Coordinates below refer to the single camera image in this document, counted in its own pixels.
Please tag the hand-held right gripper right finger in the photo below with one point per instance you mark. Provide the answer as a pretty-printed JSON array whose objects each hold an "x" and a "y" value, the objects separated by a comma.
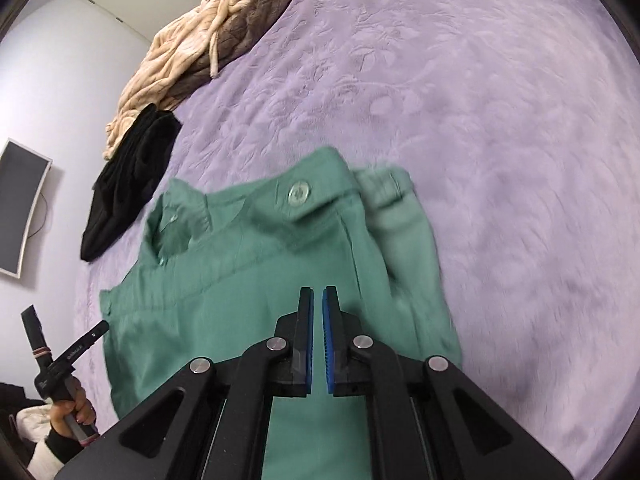
[{"x": 326, "y": 345}]

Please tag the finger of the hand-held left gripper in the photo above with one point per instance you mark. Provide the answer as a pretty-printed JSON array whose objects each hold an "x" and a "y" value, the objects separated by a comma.
[
  {"x": 35, "y": 327},
  {"x": 95, "y": 334}
]

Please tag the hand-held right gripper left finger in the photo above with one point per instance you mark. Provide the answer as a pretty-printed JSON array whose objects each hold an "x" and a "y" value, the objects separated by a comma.
[{"x": 310, "y": 345}]

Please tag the green button-up work jacket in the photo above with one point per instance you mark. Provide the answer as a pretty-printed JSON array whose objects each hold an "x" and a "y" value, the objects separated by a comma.
[{"x": 240, "y": 270}]

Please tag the person's left forearm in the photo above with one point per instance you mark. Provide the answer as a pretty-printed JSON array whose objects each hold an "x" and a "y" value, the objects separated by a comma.
[{"x": 52, "y": 452}]

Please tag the black folded clothes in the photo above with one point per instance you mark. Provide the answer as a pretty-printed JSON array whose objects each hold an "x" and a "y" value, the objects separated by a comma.
[{"x": 130, "y": 175}]

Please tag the person's left hand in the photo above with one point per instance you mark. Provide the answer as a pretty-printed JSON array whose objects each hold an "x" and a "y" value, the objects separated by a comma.
[{"x": 75, "y": 405}]

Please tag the dark cloth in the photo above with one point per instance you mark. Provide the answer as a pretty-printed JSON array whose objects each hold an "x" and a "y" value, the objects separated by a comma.
[{"x": 17, "y": 395}]

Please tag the white puffy jacket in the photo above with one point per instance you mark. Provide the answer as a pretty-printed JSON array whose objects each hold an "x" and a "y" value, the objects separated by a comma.
[{"x": 35, "y": 422}]

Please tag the white curved monitor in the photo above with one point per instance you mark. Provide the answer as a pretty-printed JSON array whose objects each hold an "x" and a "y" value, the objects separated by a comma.
[{"x": 20, "y": 205}]

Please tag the purple embossed blanket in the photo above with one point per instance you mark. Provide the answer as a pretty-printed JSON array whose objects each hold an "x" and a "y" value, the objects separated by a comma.
[{"x": 450, "y": 110}]

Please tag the beige knit garment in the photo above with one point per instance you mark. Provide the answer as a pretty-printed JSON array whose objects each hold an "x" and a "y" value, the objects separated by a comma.
[{"x": 170, "y": 60}]

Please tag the brown knit garment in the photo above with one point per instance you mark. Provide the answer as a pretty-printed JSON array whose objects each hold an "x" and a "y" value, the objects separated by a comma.
[{"x": 260, "y": 5}]

